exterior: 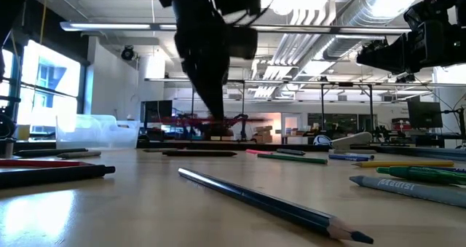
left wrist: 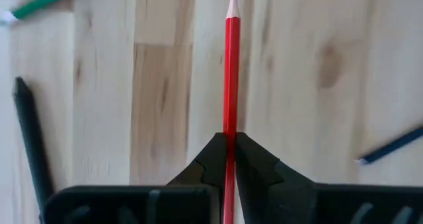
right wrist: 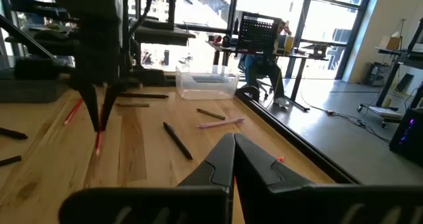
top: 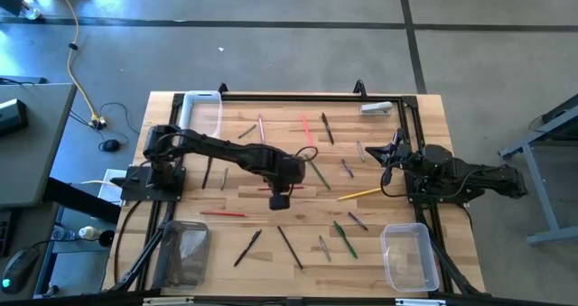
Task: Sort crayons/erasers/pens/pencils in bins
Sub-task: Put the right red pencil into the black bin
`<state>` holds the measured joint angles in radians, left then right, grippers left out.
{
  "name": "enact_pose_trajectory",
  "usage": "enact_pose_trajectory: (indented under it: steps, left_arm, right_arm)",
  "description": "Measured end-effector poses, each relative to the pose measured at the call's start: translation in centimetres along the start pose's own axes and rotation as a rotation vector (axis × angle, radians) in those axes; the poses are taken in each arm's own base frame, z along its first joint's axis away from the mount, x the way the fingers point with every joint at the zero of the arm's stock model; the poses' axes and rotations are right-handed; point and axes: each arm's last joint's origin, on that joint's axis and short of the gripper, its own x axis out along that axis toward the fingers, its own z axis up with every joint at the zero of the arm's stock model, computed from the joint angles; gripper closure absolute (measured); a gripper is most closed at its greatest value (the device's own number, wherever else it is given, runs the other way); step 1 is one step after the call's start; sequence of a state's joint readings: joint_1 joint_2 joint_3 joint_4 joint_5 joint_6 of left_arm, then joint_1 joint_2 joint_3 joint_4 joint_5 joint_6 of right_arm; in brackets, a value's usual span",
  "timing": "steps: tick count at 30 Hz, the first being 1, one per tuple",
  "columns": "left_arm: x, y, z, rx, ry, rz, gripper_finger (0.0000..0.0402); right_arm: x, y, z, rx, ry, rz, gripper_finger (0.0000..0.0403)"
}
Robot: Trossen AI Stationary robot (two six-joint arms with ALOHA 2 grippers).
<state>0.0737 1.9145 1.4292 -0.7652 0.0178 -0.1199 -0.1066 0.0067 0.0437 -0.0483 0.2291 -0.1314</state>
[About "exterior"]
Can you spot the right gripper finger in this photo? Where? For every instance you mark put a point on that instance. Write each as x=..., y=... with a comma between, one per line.
x=389, y=59

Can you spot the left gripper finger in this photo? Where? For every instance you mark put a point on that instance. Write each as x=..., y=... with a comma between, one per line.
x=215, y=97

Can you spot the red pencil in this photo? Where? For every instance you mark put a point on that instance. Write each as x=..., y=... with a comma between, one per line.
x=182, y=122
x=36, y=162

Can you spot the pink pen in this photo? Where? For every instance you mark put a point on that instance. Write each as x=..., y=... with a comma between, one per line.
x=258, y=152

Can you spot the dark grey pen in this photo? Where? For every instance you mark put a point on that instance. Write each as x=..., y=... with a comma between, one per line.
x=291, y=152

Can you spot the green pencil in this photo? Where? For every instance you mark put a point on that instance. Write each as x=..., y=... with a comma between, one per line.
x=291, y=159

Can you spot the pale blue crayon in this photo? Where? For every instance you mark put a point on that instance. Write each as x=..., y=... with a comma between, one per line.
x=364, y=154

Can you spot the yellow pencil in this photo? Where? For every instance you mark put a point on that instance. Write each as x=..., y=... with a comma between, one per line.
x=400, y=164

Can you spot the green pen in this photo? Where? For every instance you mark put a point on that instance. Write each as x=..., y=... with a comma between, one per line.
x=418, y=175

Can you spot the dark blue pencil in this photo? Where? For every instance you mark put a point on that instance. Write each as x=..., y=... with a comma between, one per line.
x=273, y=205

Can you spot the grey crayon Madisi print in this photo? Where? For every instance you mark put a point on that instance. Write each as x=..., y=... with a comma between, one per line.
x=400, y=188

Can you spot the grey crayon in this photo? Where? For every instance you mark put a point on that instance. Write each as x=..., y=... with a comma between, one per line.
x=80, y=154

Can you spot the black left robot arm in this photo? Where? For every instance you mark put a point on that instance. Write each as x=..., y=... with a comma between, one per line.
x=9, y=3

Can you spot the black ceiling spotlight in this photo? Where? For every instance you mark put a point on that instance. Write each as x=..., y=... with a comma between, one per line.
x=371, y=44
x=405, y=78

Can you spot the brown cardboard box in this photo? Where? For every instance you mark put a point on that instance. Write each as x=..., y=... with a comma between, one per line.
x=264, y=137
x=264, y=129

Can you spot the black computer monitor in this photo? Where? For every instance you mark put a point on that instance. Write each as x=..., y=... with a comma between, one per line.
x=156, y=111
x=424, y=114

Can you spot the red storage box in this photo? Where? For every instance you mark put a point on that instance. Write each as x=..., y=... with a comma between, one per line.
x=400, y=124

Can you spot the white stapler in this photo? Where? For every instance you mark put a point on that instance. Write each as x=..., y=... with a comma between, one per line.
x=351, y=140

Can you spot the long ceiling light bar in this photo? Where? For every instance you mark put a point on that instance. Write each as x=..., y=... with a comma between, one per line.
x=109, y=26

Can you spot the frosted white plastic bin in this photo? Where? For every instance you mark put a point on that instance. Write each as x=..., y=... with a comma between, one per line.
x=94, y=134

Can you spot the black click pen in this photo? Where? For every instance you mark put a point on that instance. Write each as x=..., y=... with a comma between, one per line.
x=54, y=176

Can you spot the yellow cup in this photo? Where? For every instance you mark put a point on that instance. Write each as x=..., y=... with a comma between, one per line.
x=23, y=133

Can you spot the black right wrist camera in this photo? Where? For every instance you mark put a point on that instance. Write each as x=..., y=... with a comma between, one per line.
x=422, y=12

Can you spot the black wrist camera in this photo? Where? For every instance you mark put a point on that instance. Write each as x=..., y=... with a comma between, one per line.
x=422, y=12
x=244, y=43

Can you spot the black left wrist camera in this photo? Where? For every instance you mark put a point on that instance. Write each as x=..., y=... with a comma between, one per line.
x=244, y=43

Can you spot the black aluminium table frame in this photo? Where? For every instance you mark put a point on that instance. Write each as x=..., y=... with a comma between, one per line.
x=174, y=145

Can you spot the black dome camera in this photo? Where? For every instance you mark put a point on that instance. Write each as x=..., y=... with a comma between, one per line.
x=128, y=53

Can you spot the black metal station frame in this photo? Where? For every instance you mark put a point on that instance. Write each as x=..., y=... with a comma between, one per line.
x=322, y=108

